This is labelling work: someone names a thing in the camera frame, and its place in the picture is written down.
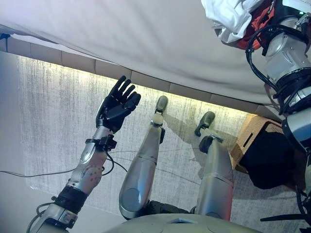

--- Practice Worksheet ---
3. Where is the orange garment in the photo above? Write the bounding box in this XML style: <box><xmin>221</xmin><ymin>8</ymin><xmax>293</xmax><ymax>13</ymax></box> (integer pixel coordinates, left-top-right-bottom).
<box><xmin>237</xmin><ymin>0</ymin><xmax>275</xmax><ymax>49</ymax></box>

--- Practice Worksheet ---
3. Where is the silver right robot leg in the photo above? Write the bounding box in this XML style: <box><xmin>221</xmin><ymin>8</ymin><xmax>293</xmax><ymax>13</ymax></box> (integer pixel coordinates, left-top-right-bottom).
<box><xmin>194</xmin><ymin>111</ymin><xmax>234</xmax><ymax>221</ymax></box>

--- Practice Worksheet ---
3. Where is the silver left robot leg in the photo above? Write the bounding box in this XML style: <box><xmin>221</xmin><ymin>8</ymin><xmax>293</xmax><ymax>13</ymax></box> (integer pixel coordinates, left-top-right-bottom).
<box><xmin>119</xmin><ymin>95</ymin><xmax>169</xmax><ymax>220</ymax></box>

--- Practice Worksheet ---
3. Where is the woven tan basket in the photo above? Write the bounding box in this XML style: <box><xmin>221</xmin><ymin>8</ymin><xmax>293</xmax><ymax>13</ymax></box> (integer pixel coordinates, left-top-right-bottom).
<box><xmin>229</xmin><ymin>114</ymin><xmax>307</xmax><ymax>192</ymax></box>

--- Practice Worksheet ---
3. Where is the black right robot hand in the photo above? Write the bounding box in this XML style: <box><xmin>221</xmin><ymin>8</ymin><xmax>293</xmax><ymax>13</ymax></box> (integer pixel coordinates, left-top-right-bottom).
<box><xmin>266</xmin><ymin>0</ymin><xmax>311</xmax><ymax>25</ymax></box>

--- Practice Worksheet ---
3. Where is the thin grey floor cable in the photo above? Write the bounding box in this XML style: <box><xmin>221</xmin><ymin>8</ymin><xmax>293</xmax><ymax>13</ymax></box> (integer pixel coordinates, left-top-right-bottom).
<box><xmin>0</xmin><ymin>168</ymin><xmax>76</xmax><ymax>178</ymax></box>

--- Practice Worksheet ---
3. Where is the white garment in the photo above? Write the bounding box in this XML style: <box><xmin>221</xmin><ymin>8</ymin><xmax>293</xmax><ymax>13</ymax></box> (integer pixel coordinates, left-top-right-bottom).
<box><xmin>201</xmin><ymin>0</ymin><xmax>256</xmax><ymax>46</ymax></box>

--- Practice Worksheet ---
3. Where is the bed mattress with light sheet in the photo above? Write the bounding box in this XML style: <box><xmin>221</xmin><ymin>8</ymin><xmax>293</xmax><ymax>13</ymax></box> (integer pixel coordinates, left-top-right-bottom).
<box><xmin>0</xmin><ymin>0</ymin><xmax>311</xmax><ymax>105</ymax></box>

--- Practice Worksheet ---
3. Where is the grey robot torso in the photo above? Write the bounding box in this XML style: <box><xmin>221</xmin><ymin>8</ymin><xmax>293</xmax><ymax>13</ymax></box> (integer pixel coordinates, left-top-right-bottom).
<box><xmin>102</xmin><ymin>201</ymin><xmax>263</xmax><ymax>233</ymax></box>

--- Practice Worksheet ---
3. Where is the light textured rug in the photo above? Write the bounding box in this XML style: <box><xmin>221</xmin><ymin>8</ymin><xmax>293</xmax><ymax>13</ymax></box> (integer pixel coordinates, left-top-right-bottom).
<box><xmin>17</xmin><ymin>54</ymin><xmax>311</xmax><ymax>233</ymax></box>

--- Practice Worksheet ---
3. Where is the tan padded bed frame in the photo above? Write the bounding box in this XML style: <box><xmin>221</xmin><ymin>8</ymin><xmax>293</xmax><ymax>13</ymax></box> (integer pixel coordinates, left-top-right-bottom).
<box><xmin>0</xmin><ymin>36</ymin><xmax>282</xmax><ymax>122</ymax></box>

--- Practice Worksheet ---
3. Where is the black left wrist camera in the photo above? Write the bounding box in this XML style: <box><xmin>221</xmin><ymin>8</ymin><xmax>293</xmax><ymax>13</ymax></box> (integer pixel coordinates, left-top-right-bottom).
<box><xmin>98</xmin><ymin>134</ymin><xmax>118</xmax><ymax>151</ymax></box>

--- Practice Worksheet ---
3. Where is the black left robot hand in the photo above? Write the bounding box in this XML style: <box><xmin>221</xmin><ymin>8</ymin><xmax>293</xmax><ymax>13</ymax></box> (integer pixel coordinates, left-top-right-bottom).
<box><xmin>95</xmin><ymin>75</ymin><xmax>141</xmax><ymax>134</ymax></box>

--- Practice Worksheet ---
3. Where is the silver robot leg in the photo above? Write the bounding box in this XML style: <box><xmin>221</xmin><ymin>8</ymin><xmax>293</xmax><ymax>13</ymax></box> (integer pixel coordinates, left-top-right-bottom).
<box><xmin>194</xmin><ymin>111</ymin><xmax>234</xmax><ymax>221</ymax></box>
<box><xmin>119</xmin><ymin>95</ymin><xmax>169</xmax><ymax>220</ymax></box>

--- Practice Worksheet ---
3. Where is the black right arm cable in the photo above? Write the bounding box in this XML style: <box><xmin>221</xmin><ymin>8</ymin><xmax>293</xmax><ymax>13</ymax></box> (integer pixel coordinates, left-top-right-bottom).
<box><xmin>245</xmin><ymin>25</ymin><xmax>294</xmax><ymax>115</ymax></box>

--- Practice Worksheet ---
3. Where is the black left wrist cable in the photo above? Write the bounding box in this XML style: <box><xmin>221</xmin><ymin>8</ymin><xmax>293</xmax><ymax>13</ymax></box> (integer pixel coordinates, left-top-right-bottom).
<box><xmin>101</xmin><ymin>150</ymin><xmax>129</xmax><ymax>177</ymax></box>

